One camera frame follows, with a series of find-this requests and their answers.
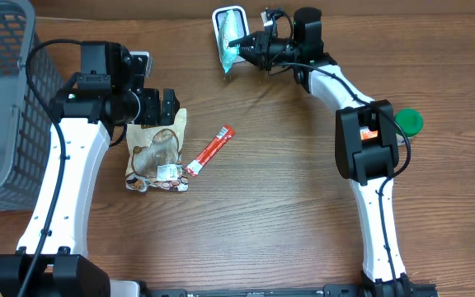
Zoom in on grey plastic mesh basket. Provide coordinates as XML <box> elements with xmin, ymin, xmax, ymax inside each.
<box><xmin>0</xmin><ymin>0</ymin><xmax>51</xmax><ymax>211</ymax></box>

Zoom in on white brown snack bag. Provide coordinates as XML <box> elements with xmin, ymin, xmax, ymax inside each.
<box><xmin>125</xmin><ymin>108</ymin><xmax>189</xmax><ymax>192</ymax></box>

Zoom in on green lid jar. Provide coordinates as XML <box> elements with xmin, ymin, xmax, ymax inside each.
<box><xmin>395</xmin><ymin>109</ymin><xmax>424</xmax><ymax>139</ymax></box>

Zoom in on white barcode scanner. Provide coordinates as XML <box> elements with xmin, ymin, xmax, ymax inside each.
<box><xmin>212</xmin><ymin>5</ymin><xmax>250</xmax><ymax>64</ymax></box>

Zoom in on teal tissue packet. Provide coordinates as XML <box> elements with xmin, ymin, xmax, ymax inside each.
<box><xmin>218</xmin><ymin>10</ymin><xmax>239</xmax><ymax>73</ymax></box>

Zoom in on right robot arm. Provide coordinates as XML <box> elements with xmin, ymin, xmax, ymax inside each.
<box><xmin>224</xmin><ymin>7</ymin><xmax>412</xmax><ymax>296</ymax></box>

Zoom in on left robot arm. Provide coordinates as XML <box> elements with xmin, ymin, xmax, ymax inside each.
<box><xmin>0</xmin><ymin>41</ymin><xmax>180</xmax><ymax>297</ymax></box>

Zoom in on red white snack packet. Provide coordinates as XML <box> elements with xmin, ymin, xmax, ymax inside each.
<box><xmin>186</xmin><ymin>125</ymin><xmax>236</xmax><ymax>177</ymax></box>

